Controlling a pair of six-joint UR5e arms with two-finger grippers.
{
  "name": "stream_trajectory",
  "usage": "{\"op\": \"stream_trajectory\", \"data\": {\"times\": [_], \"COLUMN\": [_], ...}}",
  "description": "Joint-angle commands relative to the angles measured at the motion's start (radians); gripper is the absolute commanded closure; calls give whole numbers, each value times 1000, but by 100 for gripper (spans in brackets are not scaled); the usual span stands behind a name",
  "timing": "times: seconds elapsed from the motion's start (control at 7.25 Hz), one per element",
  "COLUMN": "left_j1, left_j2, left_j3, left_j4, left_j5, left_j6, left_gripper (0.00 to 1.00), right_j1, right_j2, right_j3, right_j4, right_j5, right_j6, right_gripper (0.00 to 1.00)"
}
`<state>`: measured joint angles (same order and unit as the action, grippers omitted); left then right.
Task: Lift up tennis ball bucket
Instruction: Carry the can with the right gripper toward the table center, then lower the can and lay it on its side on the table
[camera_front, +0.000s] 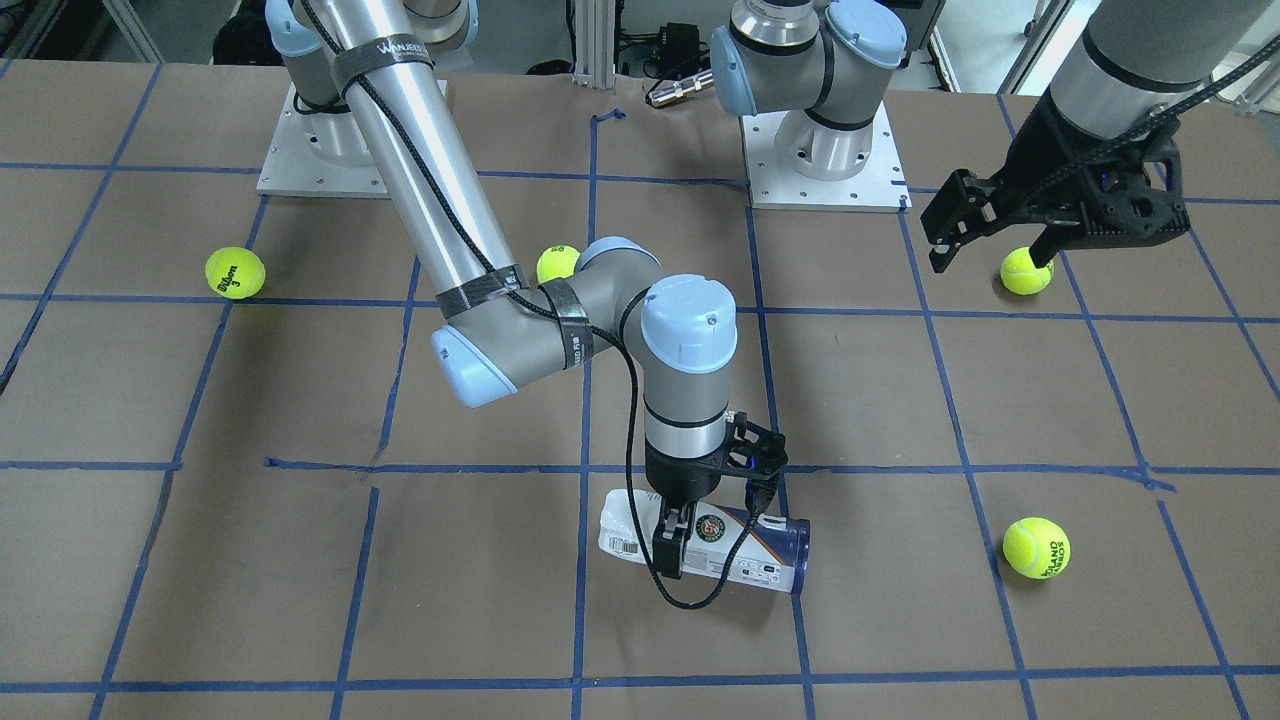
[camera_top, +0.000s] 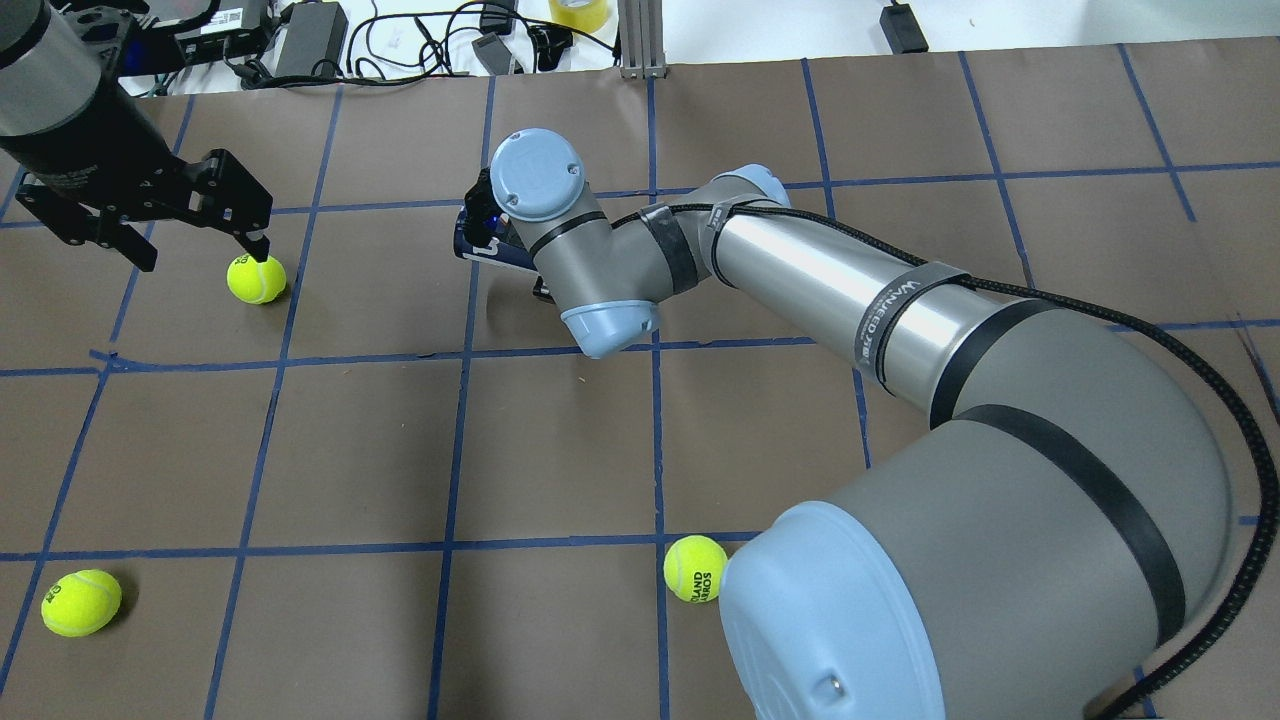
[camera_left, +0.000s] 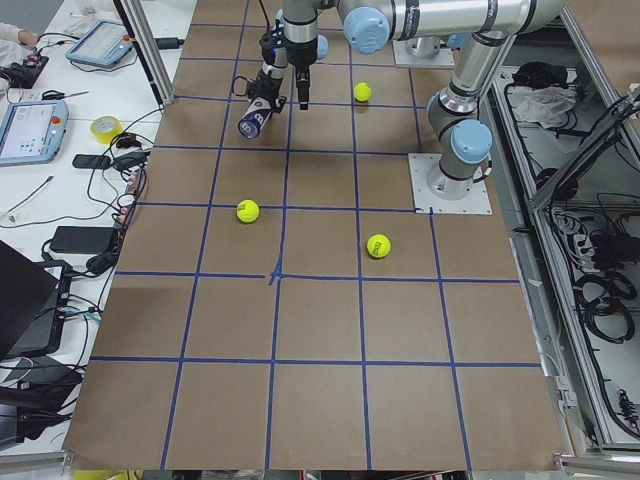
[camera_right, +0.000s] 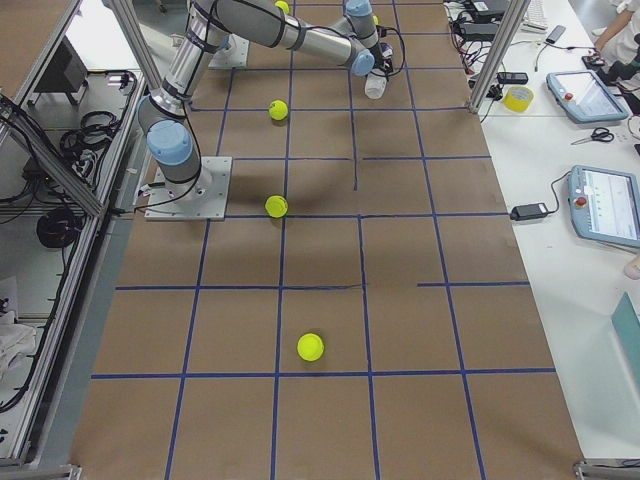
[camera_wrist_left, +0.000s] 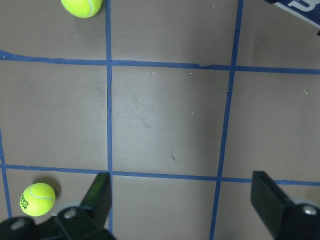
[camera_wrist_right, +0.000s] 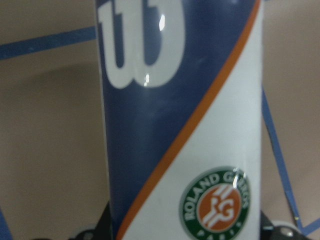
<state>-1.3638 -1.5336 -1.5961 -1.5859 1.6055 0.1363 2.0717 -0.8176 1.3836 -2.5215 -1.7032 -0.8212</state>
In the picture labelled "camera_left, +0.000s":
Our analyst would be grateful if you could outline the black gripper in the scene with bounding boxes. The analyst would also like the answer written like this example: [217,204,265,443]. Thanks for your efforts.
[285,19,317,70]
[231,29,311,114]

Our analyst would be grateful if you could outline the Wilson tennis ball can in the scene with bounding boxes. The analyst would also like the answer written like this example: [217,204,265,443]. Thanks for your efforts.
[237,97,272,140]

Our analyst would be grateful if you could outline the tennis ball centre back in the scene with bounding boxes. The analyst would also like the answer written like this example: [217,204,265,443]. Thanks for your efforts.
[353,82,373,103]

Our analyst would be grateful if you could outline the tennis ball front left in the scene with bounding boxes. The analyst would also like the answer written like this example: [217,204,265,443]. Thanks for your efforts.
[236,199,260,224]

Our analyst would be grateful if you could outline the tennis ball near base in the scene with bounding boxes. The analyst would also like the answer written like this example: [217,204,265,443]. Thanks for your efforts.
[366,233,392,259]

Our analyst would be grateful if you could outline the person hand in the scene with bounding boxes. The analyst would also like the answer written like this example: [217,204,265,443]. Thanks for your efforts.
[18,30,39,49]

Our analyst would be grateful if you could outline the far teach pendant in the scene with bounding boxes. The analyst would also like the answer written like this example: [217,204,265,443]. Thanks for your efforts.
[65,20,133,69]

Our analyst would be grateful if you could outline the teach pendant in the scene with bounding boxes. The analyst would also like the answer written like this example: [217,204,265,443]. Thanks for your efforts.
[1,100,69,167]
[65,20,133,69]

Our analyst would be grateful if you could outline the yellow tape roll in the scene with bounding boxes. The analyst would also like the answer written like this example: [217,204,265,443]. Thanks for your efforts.
[90,115,124,145]

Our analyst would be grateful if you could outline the black smartphone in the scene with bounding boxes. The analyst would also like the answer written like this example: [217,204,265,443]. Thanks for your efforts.
[72,154,111,170]

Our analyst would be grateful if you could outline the scissors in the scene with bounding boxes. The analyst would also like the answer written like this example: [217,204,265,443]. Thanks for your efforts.
[41,90,88,101]

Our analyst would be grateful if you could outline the black power adapter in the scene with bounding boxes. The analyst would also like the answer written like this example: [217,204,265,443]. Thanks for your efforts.
[49,226,115,254]

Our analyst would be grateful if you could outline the white cloth rag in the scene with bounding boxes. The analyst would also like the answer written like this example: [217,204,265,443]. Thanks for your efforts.
[514,87,577,128]

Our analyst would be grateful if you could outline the near teach pendant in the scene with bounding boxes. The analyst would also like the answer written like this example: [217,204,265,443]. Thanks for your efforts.
[1,100,69,167]

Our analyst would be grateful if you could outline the black laptop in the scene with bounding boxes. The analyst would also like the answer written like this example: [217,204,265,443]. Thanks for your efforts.
[1,243,71,359]

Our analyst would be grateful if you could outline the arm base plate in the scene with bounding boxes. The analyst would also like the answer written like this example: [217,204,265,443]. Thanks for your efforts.
[393,37,455,70]
[408,153,492,215]

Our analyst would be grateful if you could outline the aluminium frame post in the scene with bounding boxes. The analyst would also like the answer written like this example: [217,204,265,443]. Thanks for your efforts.
[113,0,175,108]

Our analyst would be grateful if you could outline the coiled black cables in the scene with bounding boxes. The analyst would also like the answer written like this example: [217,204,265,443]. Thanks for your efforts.
[572,272,639,346]

